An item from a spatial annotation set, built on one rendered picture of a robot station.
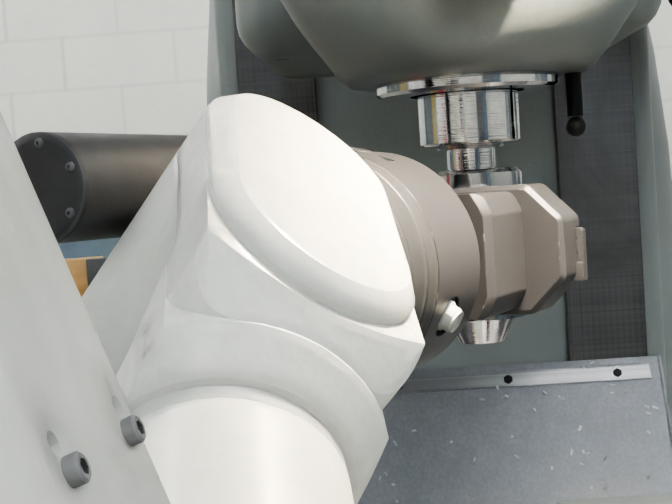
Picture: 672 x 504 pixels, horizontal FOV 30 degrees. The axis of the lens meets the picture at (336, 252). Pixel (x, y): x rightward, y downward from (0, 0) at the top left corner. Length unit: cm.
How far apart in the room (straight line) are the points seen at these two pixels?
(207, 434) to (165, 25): 464
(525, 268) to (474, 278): 6
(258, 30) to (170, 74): 418
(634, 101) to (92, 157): 66
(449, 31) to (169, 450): 28
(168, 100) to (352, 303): 458
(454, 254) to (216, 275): 17
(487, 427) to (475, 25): 50
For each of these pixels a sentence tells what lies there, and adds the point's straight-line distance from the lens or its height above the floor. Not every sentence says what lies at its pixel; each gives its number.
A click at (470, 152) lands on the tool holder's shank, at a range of 59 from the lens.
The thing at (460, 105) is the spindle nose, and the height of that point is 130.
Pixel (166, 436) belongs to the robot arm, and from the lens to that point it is 28.
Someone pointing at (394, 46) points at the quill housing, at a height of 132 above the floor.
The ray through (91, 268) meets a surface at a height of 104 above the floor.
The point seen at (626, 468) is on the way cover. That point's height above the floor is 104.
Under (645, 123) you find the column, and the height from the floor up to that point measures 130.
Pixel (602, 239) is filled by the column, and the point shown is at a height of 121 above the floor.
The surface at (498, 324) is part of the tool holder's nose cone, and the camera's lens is 59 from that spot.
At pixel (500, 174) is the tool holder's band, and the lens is 58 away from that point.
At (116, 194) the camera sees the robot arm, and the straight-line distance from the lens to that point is 39.
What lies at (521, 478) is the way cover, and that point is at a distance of 95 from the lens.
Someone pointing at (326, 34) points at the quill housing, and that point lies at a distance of 54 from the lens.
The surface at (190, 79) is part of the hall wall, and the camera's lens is 487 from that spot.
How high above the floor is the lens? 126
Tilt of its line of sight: 3 degrees down
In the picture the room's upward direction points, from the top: 4 degrees counter-clockwise
